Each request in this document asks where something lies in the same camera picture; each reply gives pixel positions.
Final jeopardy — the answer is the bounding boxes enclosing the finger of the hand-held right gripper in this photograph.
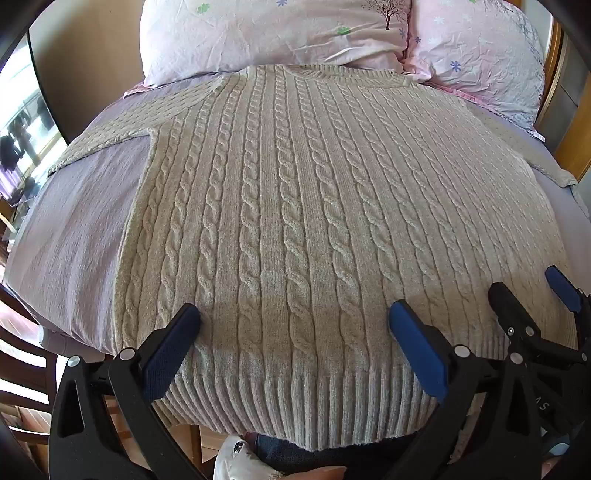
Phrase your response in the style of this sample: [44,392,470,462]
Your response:
[488,281,544,352]
[544,265,591,325]

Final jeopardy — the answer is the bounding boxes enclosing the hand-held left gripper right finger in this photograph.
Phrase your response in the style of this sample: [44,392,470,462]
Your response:
[389,299,549,480]

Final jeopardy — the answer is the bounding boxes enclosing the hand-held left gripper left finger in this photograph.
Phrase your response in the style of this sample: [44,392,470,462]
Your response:
[50,303,205,480]

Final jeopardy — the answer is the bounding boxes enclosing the beige cable knit sweater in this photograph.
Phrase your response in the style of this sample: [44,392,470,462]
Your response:
[47,64,579,451]

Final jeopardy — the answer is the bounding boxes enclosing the wooden chair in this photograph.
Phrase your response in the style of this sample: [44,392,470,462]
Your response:
[0,284,63,446]

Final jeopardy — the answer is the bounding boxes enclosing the lavender bed sheet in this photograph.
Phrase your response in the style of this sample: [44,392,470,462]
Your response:
[1,82,591,357]

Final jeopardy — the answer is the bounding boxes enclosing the wooden headboard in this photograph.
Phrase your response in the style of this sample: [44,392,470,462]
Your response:
[534,17,591,182]

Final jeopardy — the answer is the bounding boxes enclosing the small pink floral pillow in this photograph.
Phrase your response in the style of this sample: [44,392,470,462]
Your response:
[401,0,546,141]

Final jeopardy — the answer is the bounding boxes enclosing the glass window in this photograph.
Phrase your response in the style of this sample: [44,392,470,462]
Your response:
[0,25,68,206]

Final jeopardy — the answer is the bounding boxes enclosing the large pink floral pillow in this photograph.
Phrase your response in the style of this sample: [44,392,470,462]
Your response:
[139,0,415,87]

